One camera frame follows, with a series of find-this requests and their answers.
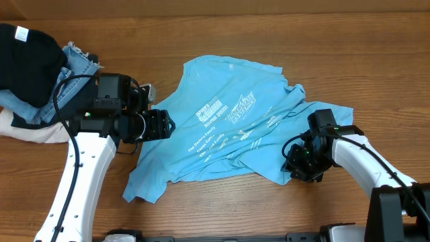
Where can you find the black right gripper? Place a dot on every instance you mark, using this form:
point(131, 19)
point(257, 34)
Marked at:
point(293, 165)

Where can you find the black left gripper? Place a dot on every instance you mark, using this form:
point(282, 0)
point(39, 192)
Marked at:
point(158, 128)

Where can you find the light blue printed t-shirt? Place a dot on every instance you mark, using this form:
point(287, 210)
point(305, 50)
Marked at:
point(232, 117)

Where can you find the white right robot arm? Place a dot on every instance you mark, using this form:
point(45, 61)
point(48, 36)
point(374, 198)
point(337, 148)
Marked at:
point(399, 205)

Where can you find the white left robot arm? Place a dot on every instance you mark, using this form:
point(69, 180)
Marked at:
point(118, 113)

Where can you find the dark navy folded garment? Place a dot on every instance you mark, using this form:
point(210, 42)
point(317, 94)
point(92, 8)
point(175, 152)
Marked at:
point(81, 100)

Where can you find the blue denim jeans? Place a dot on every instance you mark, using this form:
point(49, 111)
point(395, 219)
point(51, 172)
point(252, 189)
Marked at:
point(78, 64)

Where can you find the beige folded cloth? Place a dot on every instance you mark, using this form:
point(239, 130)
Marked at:
point(51, 134)

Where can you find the black folded garment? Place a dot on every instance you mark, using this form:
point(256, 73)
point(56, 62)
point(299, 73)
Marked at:
point(31, 62)

